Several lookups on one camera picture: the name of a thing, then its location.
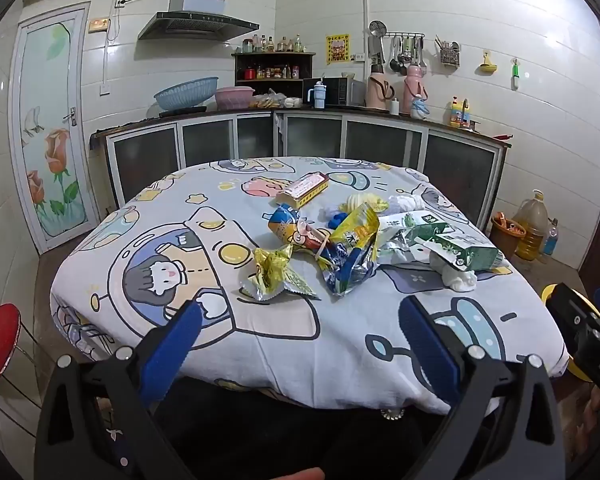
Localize yellow wall poster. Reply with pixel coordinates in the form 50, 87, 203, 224
326, 34, 351, 65

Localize flower printed door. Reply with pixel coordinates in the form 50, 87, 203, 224
10, 2, 103, 256

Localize silver green snack bag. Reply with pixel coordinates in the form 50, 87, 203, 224
377, 210, 453, 266

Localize white crumpled plastic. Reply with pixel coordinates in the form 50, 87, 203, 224
387, 192, 426, 213

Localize brown waste bin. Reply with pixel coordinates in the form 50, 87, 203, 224
490, 211, 527, 258

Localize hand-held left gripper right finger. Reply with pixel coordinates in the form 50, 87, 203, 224
401, 295, 567, 480

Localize black microwave oven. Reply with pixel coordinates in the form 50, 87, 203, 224
302, 76, 368, 107

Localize blue plastic basket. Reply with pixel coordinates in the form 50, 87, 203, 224
154, 76, 220, 112

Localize row of seasoning jars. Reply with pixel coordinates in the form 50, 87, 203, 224
244, 64, 301, 81

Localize yellow trash bin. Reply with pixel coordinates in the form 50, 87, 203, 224
542, 284, 600, 383

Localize round table with cartoon cloth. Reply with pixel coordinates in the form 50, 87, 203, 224
50, 156, 571, 416

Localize metal skimmer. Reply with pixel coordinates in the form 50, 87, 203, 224
369, 20, 387, 66

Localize clear plastic bag with food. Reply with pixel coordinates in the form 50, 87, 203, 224
250, 89, 287, 109

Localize white crumpled tissue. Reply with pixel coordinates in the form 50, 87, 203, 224
429, 252, 478, 293

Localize yellow green snack wrapper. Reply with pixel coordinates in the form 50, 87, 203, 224
238, 245, 321, 303

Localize large cooking oil jug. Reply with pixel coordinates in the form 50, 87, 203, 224
515, 190, 551, 261

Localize blue cartoon snack wrapper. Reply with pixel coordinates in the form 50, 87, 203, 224
266, 203, 333, 261

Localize green white milk carton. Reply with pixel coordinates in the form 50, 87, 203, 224
422, 232, 506, 273

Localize black gas stove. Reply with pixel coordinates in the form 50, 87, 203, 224
157, 105, 208, 117

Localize blue lidded cup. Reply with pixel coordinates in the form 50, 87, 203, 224
307, 80, 327, 109

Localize pink and yellow box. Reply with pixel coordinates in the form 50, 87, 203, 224
276, 172, 330, 208

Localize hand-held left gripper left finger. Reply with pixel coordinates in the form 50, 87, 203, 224
34, 300, 206, 480

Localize steel range hood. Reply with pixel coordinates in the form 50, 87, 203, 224
137, 0, 261, 43

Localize beige pink thermos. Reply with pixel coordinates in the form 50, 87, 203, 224
366, 64, 395, 111

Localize glass front kitchen cabinet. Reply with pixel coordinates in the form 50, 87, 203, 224
92, 105, 513, 231

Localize dark wooden corner shelf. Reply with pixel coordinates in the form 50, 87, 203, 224
231, 50, 317, 98

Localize pink plastic basin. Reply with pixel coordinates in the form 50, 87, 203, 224
214, 86, 256, 110

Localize row of glass bottles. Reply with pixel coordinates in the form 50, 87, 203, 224
242, 34, 306, 54

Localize person's left hand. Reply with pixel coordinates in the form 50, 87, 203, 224
266, 467, 327, 480

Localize clear water bottle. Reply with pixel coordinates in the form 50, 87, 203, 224
542, 218, 560, 256

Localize metal chopstick holder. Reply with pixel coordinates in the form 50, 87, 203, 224
435, 35, 462, 67

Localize large yellow blue snack bag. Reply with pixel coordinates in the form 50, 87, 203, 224
316, 202, 381, 297

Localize rack of hanging utensils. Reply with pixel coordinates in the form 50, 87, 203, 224
384, 31, 426, 76

